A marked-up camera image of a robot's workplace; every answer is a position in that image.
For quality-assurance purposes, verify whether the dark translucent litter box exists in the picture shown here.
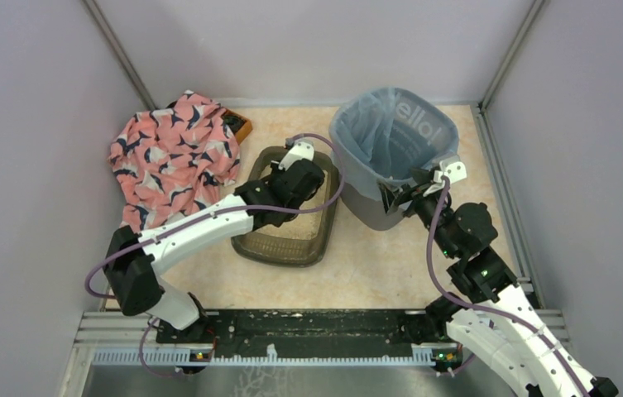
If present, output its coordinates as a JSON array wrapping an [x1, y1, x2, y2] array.
[[230, 146, 340, 268]]

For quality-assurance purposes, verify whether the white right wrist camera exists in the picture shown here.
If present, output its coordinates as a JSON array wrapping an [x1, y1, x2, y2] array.
[[423, 155, 467, 197]]

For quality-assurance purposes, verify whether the beige cat litter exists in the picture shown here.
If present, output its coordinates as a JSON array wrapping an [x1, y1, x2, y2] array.
[[257, 211, 323, 240]]

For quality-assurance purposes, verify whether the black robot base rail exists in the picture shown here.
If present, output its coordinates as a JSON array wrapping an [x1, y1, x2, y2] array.
[[156, 309, 465, 371]]

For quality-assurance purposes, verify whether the pink patterned cloth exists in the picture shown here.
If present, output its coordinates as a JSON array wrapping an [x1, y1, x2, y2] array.
[[107, 91, 240, 232]]

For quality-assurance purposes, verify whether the light blue bin liner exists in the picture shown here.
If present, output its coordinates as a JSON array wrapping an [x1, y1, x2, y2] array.
[[328, 87, 459, 201]]

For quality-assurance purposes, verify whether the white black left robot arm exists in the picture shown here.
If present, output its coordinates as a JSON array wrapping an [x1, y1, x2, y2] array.
[[103, 160, 325, 330]]

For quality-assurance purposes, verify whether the grey ribbed trash bin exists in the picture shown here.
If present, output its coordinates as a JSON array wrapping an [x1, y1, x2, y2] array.
[[341, 175, 405, 231]]

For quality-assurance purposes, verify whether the orange box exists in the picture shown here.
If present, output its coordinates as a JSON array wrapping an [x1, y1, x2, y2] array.
[[223, 109, 253, 144]]

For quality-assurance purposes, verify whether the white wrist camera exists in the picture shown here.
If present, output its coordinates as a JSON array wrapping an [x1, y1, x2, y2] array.
[[423, 155, 467, 197], [277, 138, 315, 171]]

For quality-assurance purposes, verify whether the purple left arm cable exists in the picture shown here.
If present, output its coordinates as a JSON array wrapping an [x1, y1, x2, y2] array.
[[84, 132, 346, 379]]

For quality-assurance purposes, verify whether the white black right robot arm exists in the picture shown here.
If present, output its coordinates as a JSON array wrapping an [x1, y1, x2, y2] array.
[[379, 165, 619, 396]]

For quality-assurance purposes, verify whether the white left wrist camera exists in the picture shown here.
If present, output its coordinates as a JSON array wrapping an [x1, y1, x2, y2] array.
[[277, 138, 315, 171]]

